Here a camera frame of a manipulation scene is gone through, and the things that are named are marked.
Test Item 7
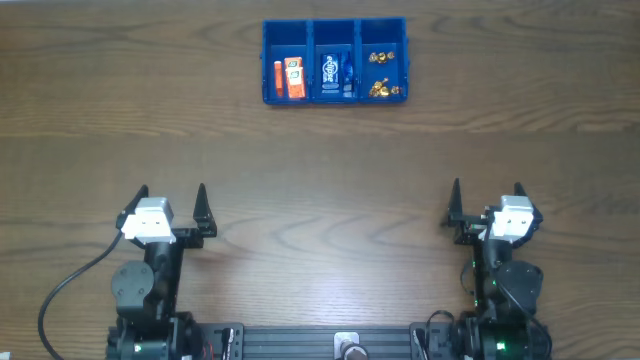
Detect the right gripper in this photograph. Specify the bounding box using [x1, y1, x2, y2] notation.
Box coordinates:
[440, 177, 545, 246]

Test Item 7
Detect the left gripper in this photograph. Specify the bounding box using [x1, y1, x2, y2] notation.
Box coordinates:
[115, 182, 219, 250]

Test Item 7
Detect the blue candy pack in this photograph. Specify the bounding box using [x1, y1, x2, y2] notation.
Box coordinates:
[320, 52, 341, 95]
[342, 51, 356, 98]

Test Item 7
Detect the slim orange candy box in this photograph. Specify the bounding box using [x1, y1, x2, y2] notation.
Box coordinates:
[272, 59, 284, 98]

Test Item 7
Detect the wide orange candy box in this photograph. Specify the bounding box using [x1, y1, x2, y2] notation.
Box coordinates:
[283, 56, 307, 100]

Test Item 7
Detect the blue tray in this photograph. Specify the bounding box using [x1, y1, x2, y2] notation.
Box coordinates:
[258, 16, 410, 106]

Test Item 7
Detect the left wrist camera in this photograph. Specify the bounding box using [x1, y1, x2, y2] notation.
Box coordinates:
[120, 196, 177, 245]

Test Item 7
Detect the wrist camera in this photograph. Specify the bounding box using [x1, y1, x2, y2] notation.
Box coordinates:
[120, 196, 177, 245]
[490, 194, 535, 245]

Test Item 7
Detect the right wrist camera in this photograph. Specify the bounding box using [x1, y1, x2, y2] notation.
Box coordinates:
[490, 194, 535, 245]

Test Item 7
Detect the mounting rail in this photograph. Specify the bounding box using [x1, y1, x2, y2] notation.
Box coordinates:
[106, 322, 552, 360]

